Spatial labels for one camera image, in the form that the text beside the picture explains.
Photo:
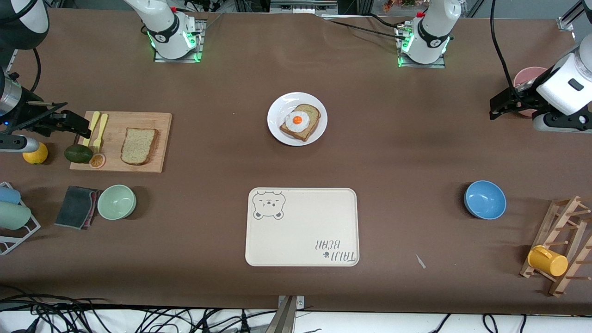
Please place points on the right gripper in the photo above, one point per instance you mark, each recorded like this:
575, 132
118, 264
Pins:
28, 115

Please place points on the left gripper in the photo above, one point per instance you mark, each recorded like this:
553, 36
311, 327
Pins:
521, 96

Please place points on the brown bread slice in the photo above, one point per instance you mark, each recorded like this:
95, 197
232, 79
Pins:
138, 147
312, 113

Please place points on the fried egg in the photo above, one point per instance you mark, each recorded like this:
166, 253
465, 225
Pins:
297, 121

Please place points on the white round plate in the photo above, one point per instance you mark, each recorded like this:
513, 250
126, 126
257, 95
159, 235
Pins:
277, 134

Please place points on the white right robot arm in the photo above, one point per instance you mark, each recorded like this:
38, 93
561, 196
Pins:
164, 27

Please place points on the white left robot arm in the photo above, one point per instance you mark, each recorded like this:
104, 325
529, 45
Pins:
432, 27

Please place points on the pink bowl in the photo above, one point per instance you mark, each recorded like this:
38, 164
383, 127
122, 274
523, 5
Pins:
527, 74

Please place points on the round yellow citrus fruit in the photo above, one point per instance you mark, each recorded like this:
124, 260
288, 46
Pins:
35, 154

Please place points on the green avocado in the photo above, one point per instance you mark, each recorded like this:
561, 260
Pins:
78, 154

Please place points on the yellow plastic fork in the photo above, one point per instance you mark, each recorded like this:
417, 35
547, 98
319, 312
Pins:
101, 132

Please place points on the orange fruit half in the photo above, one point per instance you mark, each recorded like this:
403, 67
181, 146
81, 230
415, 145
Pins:
97, 161

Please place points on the wooden cutting board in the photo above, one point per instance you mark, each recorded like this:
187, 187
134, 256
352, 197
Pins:
138, 120

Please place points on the dark grey cloth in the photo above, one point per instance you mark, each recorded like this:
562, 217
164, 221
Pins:
74, 206

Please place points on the light blue cup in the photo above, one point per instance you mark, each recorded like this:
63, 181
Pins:
9, 195

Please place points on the pale green bowl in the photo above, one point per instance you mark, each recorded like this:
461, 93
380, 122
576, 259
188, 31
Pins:
116, 202

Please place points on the pale green cup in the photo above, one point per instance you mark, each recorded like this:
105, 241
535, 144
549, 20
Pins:
14, 216

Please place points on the blue bowl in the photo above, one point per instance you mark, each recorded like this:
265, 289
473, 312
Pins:
484, 200

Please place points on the wooden mug rack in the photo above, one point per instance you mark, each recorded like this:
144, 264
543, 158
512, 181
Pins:
557, 222

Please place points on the colourful toy pile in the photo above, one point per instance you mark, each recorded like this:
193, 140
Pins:
397, 4

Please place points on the yellow mug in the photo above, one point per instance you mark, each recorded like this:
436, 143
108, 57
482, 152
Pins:
548, 261

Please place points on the small white tape scrap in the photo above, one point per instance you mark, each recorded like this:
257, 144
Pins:
420, 261

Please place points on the grey metal box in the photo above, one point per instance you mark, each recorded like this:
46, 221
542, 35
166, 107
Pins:
300, 7

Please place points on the cream bear print tray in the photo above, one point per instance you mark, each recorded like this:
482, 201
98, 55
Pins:
300, 231

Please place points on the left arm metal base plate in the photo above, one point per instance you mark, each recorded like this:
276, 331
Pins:
437, 64

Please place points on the aluminium frame bracket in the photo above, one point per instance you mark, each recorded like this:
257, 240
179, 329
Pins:
566, 23

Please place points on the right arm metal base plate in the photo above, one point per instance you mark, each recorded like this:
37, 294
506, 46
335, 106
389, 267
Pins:
200, 44

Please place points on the metal mount bracket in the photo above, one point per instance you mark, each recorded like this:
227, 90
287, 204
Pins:
286, 319

